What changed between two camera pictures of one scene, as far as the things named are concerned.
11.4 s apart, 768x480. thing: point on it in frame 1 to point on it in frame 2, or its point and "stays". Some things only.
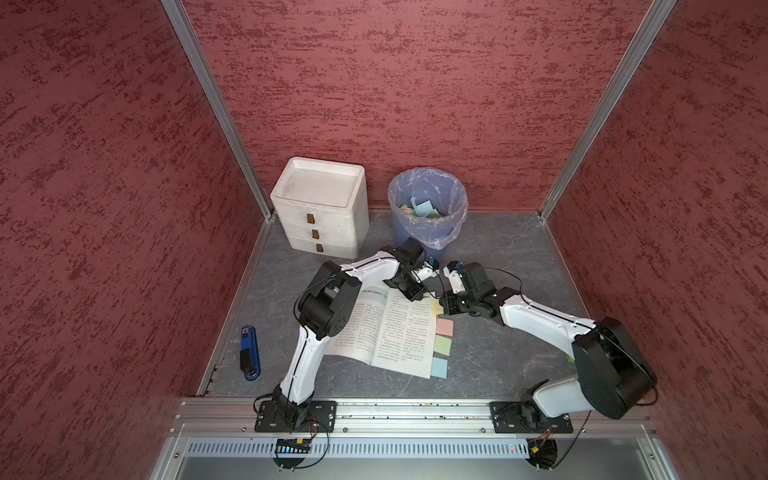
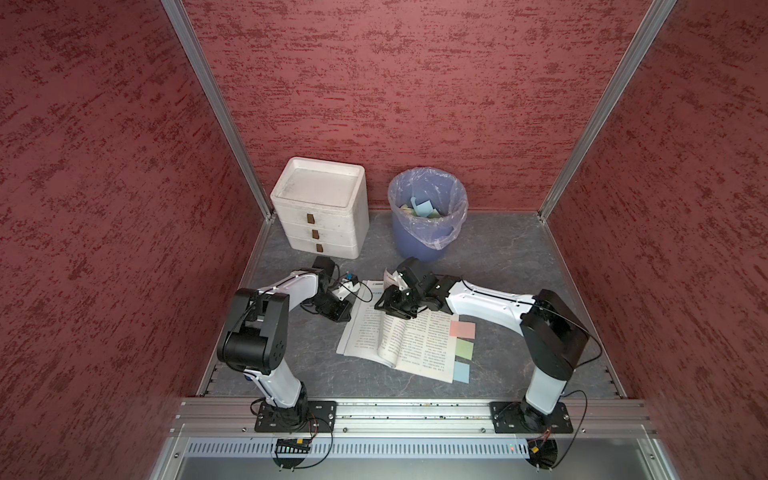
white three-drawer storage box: [323, 207] stays
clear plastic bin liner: [429, 204] stays
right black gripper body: [460, 302] to [404, 303]
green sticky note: [442, 345] to [464, 348]
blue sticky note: [438, 367] to [461, 372]
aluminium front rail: [231, 416] stays
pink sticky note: [444, 327] to [463, 329]
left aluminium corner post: [179, 15] stays
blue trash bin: [427, 205] stays
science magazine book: [391, 331] stays
